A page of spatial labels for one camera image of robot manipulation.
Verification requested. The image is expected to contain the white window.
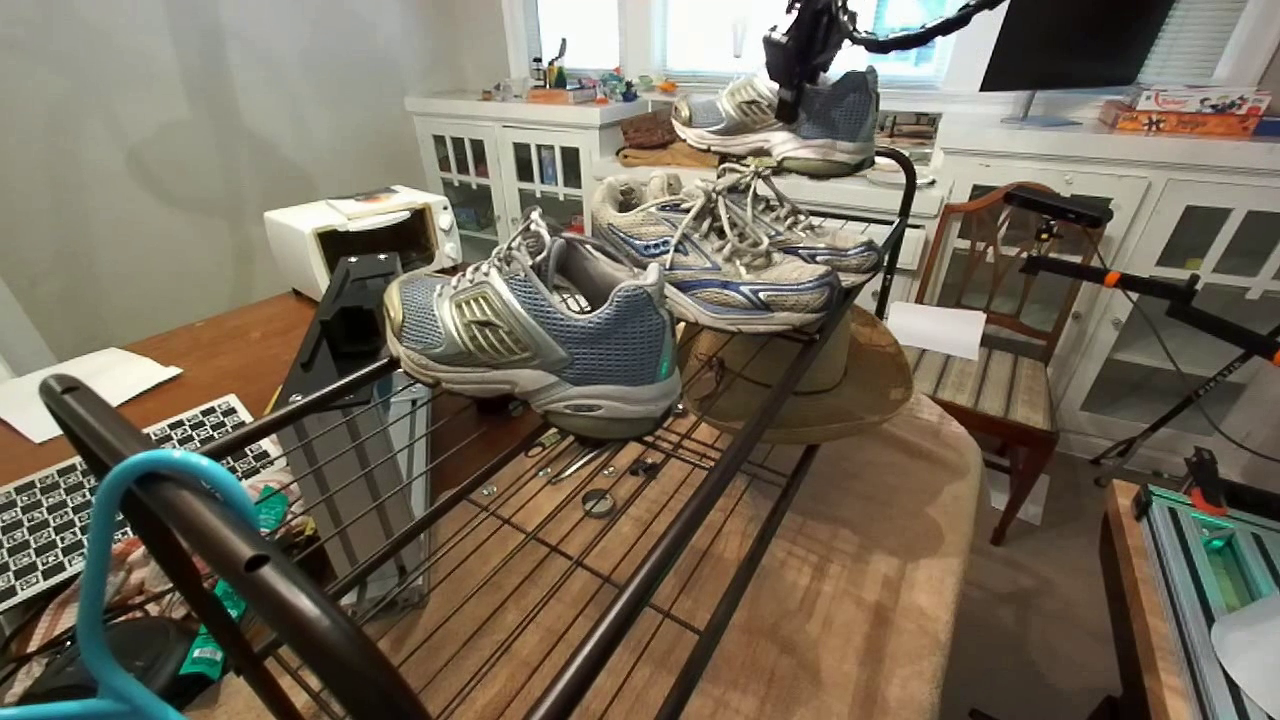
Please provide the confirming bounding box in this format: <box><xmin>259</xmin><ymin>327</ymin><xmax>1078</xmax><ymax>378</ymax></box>
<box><xmin>499</xmin><ymin>0</ymin><xmax>993</xmax><ymax>101</ymax></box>

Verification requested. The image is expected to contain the white folded paper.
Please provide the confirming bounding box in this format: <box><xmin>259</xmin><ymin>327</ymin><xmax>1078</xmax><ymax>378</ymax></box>
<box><xmin>886</xmin><ymin>297</ymin><xmax>993</xmax><ymax>362</ymax></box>

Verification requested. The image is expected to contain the wooden robot cart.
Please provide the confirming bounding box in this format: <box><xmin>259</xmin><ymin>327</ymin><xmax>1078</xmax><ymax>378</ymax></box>
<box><xmin>1093</xmin><ymin>477</ymin><xmax>1203</xmax><ymax>720</ymax></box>

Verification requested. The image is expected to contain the black bar stereo camera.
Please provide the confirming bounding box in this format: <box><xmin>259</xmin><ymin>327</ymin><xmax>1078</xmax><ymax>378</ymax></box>
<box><xmin>999</xmin><ymin>185</ymin><xmax>1122</xmax><ymax>232</ymax></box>

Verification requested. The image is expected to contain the white glass door cabinet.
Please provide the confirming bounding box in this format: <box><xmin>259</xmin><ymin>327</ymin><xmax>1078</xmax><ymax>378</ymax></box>
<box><xmin>404</xmin><ymin>91</ymin><xmax>646</xmax><ymax>275</ymax></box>

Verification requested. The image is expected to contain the grey triangular stand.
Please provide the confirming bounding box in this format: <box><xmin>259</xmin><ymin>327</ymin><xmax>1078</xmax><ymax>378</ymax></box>
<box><xmin>271</xmin><ymin>252</ymin><xmax>437</xmax><ymax>625</ymax></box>

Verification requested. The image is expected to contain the wide white sideboard cabinet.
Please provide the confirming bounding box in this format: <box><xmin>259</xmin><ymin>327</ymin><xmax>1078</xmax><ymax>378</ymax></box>
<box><xmin>934</xmin><ymin>113</ymin><xmax>1280</xmax><ymax>464</ymax></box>

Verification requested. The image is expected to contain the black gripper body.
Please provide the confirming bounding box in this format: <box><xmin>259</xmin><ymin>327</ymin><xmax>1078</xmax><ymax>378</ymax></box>
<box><xmin>762</xmin><ymin>0</ymin><xmax>856</xmax><ymax>91</ymax></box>

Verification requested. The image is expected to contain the brown bag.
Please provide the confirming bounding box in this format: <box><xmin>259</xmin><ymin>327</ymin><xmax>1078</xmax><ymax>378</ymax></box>
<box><xmin>616</xmin><ymin>107</ymin><xmax>688</xmax><ymax>152</ymax></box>

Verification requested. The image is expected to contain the blue plastic clothes hanger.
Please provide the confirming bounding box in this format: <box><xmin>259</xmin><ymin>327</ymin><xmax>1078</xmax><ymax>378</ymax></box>
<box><xmin>0</xmin><ymin>442</ymin><xmax>293</xmax><ymax>720</ymax></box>

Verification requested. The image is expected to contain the orange board game box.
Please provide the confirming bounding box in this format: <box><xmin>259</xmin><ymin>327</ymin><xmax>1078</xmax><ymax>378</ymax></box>
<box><xmin>1097</xmin><ymin>82</ymin><xmax>1271</xmax><ymax>139</ymax></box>

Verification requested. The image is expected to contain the black camera stand pole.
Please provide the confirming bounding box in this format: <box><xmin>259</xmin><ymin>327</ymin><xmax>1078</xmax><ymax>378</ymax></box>
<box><xmin>1016</xmin><ymin>252</ymin><xmax>1280</xmax><ymax>471</ymax></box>

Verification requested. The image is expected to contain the black orange clamp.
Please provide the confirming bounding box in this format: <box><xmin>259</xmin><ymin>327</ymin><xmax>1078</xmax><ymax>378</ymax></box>
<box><xmin>1132</xmin><ymin>442</ymin><xmax>1280</xmax><ymax>524</ymax></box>

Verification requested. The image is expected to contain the computer keyboard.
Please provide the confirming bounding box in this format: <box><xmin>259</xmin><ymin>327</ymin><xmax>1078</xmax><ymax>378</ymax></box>
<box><xmin>0</xmin><ymin>393</ymin><xmax>293</xmax><ymax>614</ymax></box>

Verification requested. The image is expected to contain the wooden chair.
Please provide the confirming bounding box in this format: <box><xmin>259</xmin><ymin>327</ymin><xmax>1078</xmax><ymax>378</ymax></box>
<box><xmin>913</xmin><ymin>175</ymin><xmax>1122</xmax><ymax>551</ymax></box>

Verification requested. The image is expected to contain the straw hat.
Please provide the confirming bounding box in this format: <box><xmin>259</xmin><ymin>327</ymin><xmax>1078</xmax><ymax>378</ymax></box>
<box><xmin>677</xmin><ymin>302</ymin><xmax>916</xmax><ymax>452</ymax></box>

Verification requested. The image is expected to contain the black metal shoe rack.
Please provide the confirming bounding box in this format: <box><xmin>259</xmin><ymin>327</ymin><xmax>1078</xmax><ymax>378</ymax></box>
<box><xmin>0</xmin><ymin>134</ymin><xmax>925</xmax><ymax>720</ymax></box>

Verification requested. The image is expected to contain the black flat screen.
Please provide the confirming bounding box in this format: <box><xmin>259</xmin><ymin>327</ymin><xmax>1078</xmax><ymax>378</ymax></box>
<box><xmin>976</xmin><ymin>0</ymin><xmax>1183</xmax><ymax>97</ymax></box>

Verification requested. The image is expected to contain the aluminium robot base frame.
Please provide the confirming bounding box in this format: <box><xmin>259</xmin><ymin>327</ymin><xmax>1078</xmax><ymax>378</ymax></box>
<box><xmin>1138</xmin><ymin>479</ymin><xmax>1280</xmax><ymax>720</ymax></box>

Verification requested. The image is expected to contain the beige ribbed table cloth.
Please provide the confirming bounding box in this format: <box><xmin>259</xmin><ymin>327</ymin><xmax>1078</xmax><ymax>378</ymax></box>
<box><xmin>185</xmin><ymin>383</ymin><xmax>993</xmax><ymax>720</ymax></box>

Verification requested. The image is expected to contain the dark wooden table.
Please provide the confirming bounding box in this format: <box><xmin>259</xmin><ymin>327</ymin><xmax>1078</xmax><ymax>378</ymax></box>
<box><xmin>0</xmin><ymin>258</ymin><xmax>536</xmax><ymax>492</ymax></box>

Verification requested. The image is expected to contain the white paper sheet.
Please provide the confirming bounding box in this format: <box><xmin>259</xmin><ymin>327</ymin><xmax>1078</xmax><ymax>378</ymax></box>
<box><xmin>0</xmin><ymin>345</ymin><xmax>187</xmax><ymax>446</ymax></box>

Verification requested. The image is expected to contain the white shoe with blue stripes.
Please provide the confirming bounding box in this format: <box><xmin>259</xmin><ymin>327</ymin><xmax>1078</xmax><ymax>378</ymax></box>
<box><xmin>588</xmin><ymin>164</ymin><xmax>849</xmax><ymax>337</ymax></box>
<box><xmin>705</xmin><ymin>155</ymin><xmax>887</xmax><ymax>280</ymax></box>

